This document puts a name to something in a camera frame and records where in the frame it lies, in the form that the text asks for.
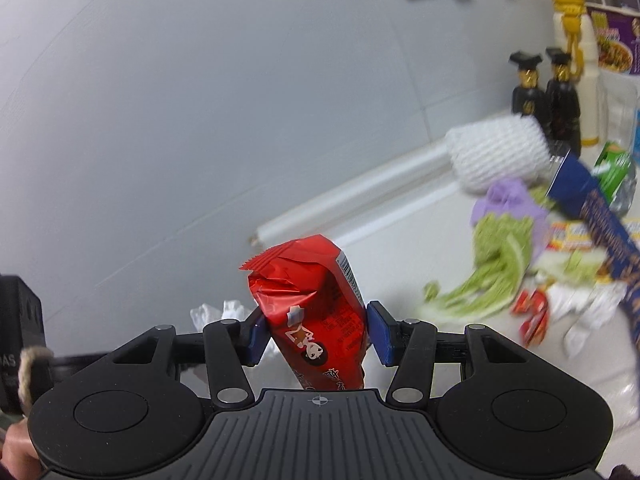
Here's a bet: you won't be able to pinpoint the small red wrapper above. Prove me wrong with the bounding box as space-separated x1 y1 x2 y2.
511 287 551 348

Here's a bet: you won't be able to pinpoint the green carton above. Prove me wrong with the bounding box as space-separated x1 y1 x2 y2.
592 140 633 201

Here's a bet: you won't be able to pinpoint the crumpled white wrapper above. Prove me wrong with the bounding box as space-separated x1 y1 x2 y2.
547 280 626 361

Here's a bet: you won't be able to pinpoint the green napa cabbage stalks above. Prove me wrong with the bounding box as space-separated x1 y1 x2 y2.
422 212 538 318

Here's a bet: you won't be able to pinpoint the black sauce bottle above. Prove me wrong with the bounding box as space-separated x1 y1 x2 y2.
544 47 583 156
509 51 548 131

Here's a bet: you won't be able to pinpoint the purple wrapper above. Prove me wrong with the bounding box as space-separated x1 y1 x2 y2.
469 178 551 261

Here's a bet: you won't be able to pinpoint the white foam fruit net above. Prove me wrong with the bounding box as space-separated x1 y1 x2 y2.
445 114 551 193

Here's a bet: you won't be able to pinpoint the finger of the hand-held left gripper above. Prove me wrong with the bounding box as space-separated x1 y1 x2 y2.
50 352 118 378

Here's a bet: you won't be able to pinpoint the purple instant noodle cup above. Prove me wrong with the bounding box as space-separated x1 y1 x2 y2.
585 2 640 77

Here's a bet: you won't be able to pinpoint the beige cord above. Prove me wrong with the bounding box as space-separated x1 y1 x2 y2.
17 346 55 403

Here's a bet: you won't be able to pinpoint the dark blue noodle bag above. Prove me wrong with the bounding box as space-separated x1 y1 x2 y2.
547 152 640 351

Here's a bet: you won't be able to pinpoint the clear plastic container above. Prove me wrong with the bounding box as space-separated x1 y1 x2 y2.
597 67 640 156

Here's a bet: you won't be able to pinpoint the crumpled white tissue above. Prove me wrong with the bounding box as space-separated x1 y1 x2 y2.
190 300 281 361

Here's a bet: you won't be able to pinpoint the person's left hand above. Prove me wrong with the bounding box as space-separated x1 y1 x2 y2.
0 417 41 480

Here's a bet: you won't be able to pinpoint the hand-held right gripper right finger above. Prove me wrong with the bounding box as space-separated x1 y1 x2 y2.
367 301 530 406

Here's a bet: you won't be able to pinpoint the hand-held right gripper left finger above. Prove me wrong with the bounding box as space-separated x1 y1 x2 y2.
114 308 273 406

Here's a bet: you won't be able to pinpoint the red snack bag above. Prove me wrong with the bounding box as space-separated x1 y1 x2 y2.
239 234 370 393

